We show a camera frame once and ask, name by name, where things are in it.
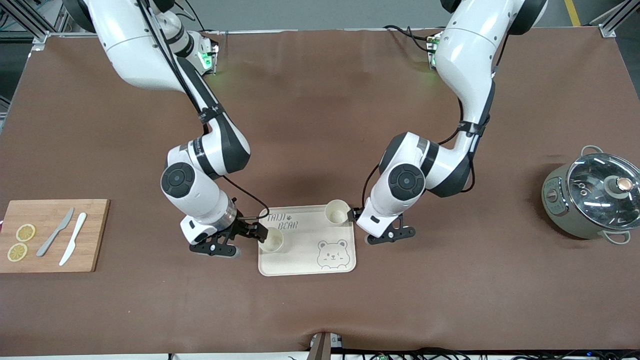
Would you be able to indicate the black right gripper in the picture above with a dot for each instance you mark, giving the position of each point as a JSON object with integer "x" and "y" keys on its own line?
{"x": 245, "y": 228}

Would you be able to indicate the white IKEA cup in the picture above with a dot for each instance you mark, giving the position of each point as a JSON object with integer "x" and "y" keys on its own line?
{"x": 274, "y": 242}
{"x": 337, "y": 212}

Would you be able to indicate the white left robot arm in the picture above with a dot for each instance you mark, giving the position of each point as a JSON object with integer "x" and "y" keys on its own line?
{"x": 465, "y": 55}

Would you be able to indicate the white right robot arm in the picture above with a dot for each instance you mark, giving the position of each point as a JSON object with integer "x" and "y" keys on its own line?
{"x": 135, "y": 50}

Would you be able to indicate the cream bear print tray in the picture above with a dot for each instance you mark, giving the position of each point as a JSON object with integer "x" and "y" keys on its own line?
{"x": 305, "y": 255}

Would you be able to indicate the brown table cover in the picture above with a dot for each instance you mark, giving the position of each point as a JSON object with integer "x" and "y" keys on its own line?
{"x": 320, "y": 125}

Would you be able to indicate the bamboo cutting board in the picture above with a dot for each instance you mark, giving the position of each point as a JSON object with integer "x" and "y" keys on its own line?
{"x": 92, "y": 240}

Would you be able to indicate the white plastic knife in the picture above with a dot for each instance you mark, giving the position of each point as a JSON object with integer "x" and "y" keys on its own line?
{"x": 75, "y": 235}

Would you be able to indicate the grey plastic knife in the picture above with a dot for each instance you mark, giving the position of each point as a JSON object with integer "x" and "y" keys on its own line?
{"x": 55, "y": 232}

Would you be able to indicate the grey-green electric cooking pot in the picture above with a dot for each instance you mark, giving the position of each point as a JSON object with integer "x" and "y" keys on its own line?
{"x": 557, "y": 200}

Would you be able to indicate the yellow lemon slice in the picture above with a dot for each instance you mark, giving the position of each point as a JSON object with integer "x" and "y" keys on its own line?
{"x": 17, "y": 252}
{"x": 25, "y": 232}

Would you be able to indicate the aluminium frame profile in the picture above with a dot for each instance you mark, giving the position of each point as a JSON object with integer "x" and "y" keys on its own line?
{"x": 25, "y": 17}
{"x": 607, "y": 31}

